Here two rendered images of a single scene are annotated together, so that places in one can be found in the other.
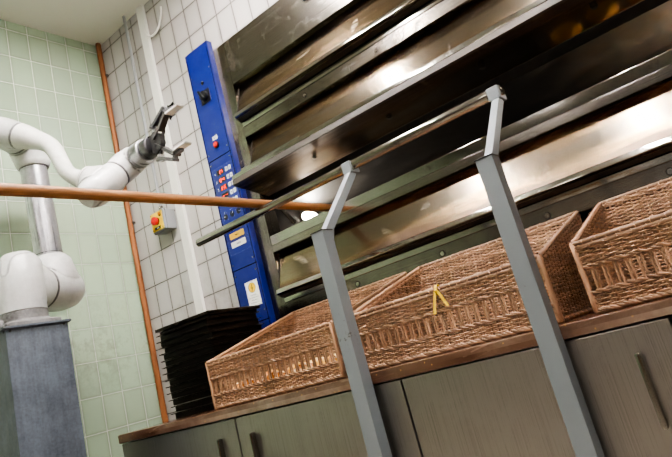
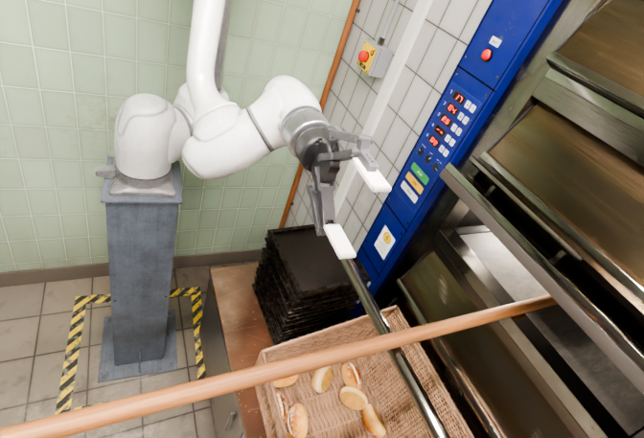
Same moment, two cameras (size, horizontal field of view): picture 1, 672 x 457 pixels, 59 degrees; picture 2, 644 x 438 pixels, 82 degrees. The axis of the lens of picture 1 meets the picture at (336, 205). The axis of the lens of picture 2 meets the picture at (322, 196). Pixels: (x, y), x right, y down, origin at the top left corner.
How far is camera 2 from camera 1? 184 cm
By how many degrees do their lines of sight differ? 53
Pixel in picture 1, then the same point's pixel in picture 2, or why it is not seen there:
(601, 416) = not seen: outside the picture
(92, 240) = (300, 17)
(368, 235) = (517, 403)
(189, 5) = not seen: outside the picture
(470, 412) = not seen: outside the picture
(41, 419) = (133, 265)
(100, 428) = (238, 184)
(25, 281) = (139, 153)
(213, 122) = (516, 13)
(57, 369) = (157, 236)
